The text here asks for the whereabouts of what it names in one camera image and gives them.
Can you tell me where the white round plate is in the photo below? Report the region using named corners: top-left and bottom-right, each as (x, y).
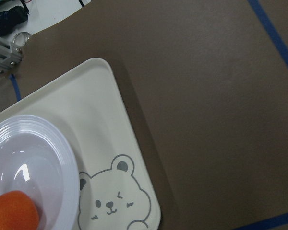
top-left (0, 115), bottom-right (80, 230)

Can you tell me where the orange fruit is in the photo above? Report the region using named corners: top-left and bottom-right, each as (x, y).
top-left (0, 191), bottom-right (39, 230)

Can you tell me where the cream bear print tray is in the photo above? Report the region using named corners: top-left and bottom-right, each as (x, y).
top-left (0, 58), bottom-right (161, 230)

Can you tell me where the folded dark blue umbrella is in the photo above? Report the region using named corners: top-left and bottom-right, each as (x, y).
top-left (0, 6), bottom-right (28, 36)

